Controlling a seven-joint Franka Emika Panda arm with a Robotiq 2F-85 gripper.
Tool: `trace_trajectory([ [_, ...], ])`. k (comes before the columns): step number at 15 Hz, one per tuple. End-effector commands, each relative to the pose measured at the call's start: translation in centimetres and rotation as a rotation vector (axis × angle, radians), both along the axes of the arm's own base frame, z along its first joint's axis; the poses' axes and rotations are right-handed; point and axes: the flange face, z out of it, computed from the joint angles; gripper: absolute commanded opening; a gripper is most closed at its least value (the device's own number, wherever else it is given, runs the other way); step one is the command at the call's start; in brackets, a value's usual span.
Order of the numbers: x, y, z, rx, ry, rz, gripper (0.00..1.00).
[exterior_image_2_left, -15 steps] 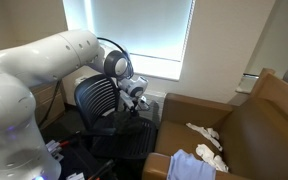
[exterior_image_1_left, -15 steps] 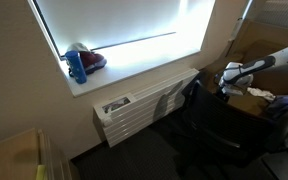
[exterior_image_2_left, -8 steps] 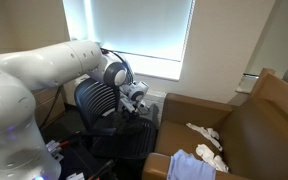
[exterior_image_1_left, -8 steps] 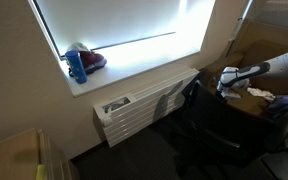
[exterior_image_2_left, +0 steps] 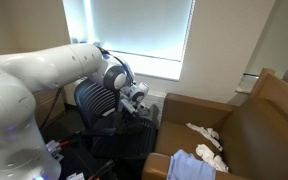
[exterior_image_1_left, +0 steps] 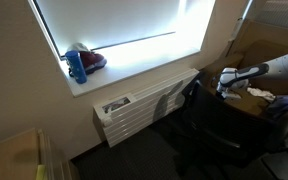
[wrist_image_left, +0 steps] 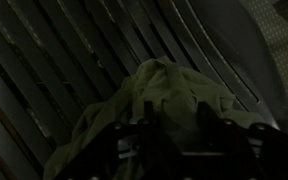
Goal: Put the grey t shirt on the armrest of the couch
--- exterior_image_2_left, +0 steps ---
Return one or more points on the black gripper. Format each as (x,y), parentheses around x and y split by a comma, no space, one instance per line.
(128,106)

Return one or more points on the dark grey t shirt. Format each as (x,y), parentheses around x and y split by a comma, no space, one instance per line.
(130,125)

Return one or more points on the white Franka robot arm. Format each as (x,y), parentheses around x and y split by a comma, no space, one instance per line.
(24,86)

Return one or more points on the brown leather couch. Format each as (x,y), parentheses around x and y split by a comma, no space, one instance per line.
(250,140)

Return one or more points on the black mesh office chair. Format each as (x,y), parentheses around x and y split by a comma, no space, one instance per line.
(100,106)

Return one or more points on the black rod with red tip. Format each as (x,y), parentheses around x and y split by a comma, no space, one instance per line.
(102,169)

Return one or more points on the long white crumpled cloth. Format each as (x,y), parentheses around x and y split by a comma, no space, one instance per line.
(204,132)

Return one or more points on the wooden drawer dresser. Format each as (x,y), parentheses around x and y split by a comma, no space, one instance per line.
(47,105)

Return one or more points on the light blue cloth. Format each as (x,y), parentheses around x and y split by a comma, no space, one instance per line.
(189,166)

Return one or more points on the white plug block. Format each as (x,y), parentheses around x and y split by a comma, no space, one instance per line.
(53,150)

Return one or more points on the white paper box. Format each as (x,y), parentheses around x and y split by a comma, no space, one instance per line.
(74,176)

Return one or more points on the bunched white crumpled cloth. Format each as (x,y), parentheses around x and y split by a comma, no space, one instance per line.
(211,156)

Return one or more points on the chrome metal bar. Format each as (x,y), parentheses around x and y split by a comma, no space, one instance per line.
(250,75)

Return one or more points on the white wall radiator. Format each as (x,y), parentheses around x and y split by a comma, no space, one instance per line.
(155,106)

